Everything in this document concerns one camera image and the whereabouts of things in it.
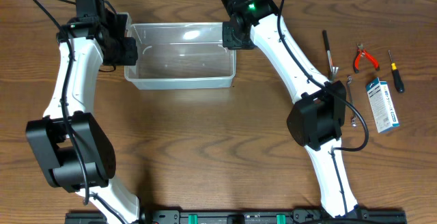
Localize clear plastic container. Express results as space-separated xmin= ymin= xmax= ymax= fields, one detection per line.
xmin=124 ymin=21 xmax=236 ymax=90

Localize small claw hammer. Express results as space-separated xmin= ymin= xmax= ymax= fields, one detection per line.
xmin=322 ymin=30 xmax=339 ymax=82

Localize red handled pliers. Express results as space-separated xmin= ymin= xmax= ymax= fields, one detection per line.
xmin=352 ymin=44 xmax=380 ymax=73

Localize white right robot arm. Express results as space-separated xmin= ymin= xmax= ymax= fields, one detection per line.
xmin=221 ymin=0 xmax=358 ymax=218

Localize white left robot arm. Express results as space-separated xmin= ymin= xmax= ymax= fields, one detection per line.
xmin=26 ymin=0 xmax=141 ymax=223

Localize silver offset wrench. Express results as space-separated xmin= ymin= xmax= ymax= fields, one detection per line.
xmin=346 ymin=75 xmax=357 ymax=128

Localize white blue cardboard box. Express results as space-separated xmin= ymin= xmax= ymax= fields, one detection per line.
xmin=366 ymin=77 xmax=399 ymax=133

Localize black yellow screwdriver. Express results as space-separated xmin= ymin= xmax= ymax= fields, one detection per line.
xmin=388 ymin=50 xmax=405 ymax=93

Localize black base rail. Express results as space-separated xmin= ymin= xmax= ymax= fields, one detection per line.
xmin=64 ymin=207 xmax=408 ymax=224

